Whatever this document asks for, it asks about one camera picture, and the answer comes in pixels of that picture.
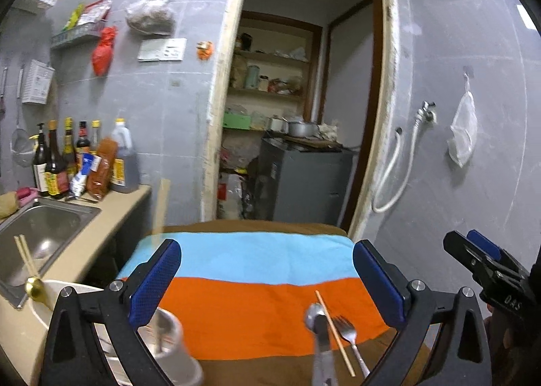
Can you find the striped blanket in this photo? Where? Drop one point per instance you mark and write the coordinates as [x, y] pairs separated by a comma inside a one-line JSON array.
[[262, 284]]

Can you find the dark bottle red cap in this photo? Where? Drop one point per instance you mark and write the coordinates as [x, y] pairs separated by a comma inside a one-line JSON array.
[[83, 141]]

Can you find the large oil jug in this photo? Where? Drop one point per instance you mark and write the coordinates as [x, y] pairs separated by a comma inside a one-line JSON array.
[[125, 162]]

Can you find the white mesh bag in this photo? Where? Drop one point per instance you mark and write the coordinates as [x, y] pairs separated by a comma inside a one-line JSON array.
[[463, 128]]

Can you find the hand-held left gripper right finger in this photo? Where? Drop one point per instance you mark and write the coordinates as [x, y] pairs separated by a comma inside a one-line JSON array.
[[376, 284]]

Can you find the grey wall shelf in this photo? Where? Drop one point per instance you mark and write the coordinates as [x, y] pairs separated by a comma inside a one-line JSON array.
[[76, 37]]

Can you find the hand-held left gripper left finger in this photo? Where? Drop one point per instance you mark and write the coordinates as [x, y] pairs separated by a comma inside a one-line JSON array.
[[154, 284]]

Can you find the aluminium pot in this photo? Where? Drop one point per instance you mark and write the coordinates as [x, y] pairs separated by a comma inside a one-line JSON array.
[[304, 129]]

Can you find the red plastic bag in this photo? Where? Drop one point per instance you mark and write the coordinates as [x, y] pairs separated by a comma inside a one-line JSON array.
[[103, 52]]

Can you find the yellow sponge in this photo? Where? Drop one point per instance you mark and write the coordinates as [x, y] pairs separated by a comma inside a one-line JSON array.
[[7, 206]]

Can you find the green cup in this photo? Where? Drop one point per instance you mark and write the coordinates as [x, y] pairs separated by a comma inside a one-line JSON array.
[[252, 76]]

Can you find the wall socket panel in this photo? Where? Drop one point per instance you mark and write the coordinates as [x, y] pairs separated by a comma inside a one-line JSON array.
[[162, 50]]

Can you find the steel sink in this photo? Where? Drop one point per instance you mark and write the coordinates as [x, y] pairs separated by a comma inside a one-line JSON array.
[[46, 238]]

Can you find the soy sauce bottle yellow label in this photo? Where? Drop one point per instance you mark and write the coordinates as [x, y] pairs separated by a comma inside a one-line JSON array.
[[55, 170]]

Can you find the wooden shelf unit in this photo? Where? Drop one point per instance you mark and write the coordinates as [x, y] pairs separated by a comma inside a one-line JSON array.
[[274, 73]]

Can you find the white wall box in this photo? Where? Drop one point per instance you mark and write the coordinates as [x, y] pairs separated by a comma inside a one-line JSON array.
[[38, 81]]

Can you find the clear plastic bag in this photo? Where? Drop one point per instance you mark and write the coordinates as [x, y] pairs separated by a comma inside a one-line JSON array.
[[150, 12]]

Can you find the small bottle yellow cap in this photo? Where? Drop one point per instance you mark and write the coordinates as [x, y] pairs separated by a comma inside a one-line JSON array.
[[95, 134]]

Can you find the grey cabinet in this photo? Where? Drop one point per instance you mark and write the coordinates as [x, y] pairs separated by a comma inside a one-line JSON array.
[[304, 183]]

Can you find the tall dark sauce bottle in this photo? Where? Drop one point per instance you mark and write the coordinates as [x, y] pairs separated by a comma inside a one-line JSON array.
[[69, 145]]

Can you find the green box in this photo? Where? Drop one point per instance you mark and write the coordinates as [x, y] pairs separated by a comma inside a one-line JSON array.
[[236, 120]]

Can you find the white plastic utensil holder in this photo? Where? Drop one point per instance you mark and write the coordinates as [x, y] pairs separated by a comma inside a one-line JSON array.
[[38, 316]]

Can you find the person's right hand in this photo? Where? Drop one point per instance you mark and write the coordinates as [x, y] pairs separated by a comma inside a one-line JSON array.
[[496, 327]]

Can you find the beige kitchen counter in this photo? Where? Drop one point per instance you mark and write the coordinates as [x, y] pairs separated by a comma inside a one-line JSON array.
[[114, 208]]

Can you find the steel fork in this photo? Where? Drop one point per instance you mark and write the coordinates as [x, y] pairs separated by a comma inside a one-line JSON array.
[[347, 329]]

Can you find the colourful snack packets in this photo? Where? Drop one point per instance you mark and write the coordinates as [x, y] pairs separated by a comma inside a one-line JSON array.
[[88, 14]]

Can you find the orange spice packet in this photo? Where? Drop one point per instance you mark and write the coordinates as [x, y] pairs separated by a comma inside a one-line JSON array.
[[102, 170]]

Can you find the door frame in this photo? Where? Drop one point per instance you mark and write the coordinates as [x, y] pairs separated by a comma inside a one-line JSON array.
[[219, 94]]

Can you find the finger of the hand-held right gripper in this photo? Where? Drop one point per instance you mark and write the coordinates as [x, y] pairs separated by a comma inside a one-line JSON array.
[[484, 242], [469, 257]]

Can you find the pink cloth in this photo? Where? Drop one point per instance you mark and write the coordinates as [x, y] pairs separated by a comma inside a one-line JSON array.
[[27, 194]]

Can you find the blue white packet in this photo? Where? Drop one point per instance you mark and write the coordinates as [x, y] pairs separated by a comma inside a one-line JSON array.
[[82, 177]]

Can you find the wall tap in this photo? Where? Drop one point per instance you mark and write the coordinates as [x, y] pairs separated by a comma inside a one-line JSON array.
[[427, 111]]

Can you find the dark pump bottle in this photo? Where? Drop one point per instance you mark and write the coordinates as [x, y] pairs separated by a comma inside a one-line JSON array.
[[41, 166]]

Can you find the large steel spoon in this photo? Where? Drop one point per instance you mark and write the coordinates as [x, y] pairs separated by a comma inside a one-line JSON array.
[[318, 320]]

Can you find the hanging steel ladle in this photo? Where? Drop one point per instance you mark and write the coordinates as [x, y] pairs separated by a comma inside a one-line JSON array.
[[3, 86]]

